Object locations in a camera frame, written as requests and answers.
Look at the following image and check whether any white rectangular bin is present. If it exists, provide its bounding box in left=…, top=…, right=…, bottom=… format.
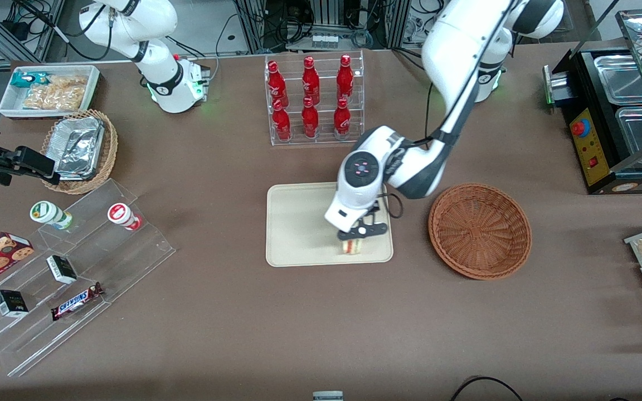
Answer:
left=0, top=65, right=101, bottom=119

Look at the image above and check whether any light wicker basket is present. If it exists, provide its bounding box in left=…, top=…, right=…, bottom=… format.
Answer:
left=41, top=109, right=119, bottom=195

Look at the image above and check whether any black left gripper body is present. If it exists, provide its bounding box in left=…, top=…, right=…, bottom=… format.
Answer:
left=348, top=203, right=389, bottom=237

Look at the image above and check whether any aluminium foil tray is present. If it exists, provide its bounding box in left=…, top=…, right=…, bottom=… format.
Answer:
left=52, top=116, right=105, bottom=180

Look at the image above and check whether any beige rectangular tray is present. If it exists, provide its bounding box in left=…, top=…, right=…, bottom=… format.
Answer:
left=266, top=180, right=394, bottom=267

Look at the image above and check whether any small black box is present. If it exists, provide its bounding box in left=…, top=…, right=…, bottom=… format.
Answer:
left=0, top=290, right=29, bottom=318
left=47, top=255, right=77, bottom=285

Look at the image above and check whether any red cola bottle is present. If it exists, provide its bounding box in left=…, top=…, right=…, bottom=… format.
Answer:
left=301, top=97, right=320, bottom=139
left=267, top=60, right=289, bottom=107
left=334, top=98, right=352, bottom=140
left=337, top=54, right=354, bottom=102
left=272, top=99, right=293, bottom=141
left=302, top=56, right=320, bottom=105

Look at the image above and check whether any black hot food display machine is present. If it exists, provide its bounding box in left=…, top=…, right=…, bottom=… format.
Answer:
left=544, top=8, right=642, bottom=195

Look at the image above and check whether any round brown wicker basket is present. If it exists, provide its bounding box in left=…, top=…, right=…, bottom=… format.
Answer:
left=428, top=183, right=533, bottom=280

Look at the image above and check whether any black cable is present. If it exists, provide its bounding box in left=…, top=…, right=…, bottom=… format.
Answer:
left=450, top=376, right=523, bottom=401

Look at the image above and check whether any red lid yogurt cup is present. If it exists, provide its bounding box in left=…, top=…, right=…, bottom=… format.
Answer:
left=107, top=203, right=142, bottom=231

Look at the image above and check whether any snickers chocolate bar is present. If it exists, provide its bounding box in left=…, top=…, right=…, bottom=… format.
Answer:
left=51, top=282, right=104, bottom=321

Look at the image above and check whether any clear acrylic bottle rack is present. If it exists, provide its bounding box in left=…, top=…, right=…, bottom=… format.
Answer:
left=264, top=49, right=365, bottom=146

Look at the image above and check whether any green snack packet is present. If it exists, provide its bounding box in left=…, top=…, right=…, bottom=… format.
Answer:
left=10, top=71, right=53, bottom=89

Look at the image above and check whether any green lid yogurt cup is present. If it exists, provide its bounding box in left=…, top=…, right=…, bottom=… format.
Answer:
left=30, top=200, right=74, bottom=231

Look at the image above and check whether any clear bag of chips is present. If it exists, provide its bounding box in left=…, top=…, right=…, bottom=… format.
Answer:
left=23, top=75, right=89, bottom=111

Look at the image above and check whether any clear acrylic stepped shelf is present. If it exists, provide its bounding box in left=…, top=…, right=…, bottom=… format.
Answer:
left=0, top=178, right=177, bottom=378

